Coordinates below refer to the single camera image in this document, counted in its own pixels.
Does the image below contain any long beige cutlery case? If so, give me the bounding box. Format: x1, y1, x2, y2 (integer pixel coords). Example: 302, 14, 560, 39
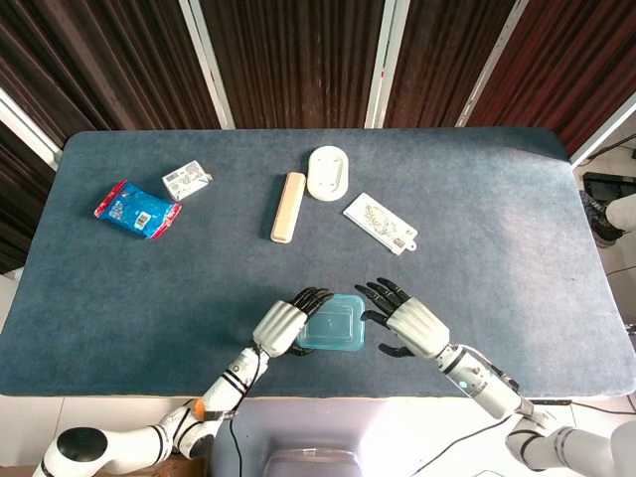
269, 171, 307, 244

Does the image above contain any grey rounded robot chest piece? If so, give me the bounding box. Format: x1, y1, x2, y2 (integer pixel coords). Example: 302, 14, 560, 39
261, 445, 367, 477

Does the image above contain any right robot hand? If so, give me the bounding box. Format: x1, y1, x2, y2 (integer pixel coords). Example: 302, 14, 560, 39
353, 277, 451, 360

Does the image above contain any white trouser leg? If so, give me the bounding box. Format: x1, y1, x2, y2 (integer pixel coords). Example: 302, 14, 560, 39
604, 196, 636, 233

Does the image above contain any small white printed carton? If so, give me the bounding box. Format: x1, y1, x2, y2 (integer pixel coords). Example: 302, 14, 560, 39
161, 159, 215, 202

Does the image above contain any blue-grey table cloth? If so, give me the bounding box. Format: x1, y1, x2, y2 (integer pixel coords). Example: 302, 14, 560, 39
0, 127, 628, 399

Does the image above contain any teal translucent plastic container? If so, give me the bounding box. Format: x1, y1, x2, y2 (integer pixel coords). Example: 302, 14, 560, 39
296, 338, 368, 354

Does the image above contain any grey robot base cover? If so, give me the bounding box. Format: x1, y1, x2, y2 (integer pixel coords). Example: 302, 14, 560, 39
209, 398, 389, 477

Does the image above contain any white metal frame post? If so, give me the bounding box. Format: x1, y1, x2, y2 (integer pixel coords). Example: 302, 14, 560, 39
178, 0, 236, 129
569, 91, 636, 168
0, 86, 64, 170
455, 0, 531, 128
365, 0, 411, 129

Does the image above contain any blue red snack packet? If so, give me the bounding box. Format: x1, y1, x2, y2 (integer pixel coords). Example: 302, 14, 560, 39
93, 179, 183, 240

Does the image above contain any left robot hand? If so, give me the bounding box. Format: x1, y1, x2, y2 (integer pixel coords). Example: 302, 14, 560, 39
251, 286, 335, 359

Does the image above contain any white oval soap dish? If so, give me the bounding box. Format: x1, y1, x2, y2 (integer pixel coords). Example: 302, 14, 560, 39
306, 145, 351, 203

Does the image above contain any white printed rectangular board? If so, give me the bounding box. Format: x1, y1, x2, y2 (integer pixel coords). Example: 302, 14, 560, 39
342, 192, 418, 256

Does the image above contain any grey knit shoe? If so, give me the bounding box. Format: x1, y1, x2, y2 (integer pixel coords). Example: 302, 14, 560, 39
580, 191, 622, 248

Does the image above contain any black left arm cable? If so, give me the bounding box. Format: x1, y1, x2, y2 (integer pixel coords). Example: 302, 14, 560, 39
226, 412, 245, 477

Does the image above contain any black floor device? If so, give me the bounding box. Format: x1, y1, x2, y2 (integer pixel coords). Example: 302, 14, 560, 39
581, 171, 636, 200

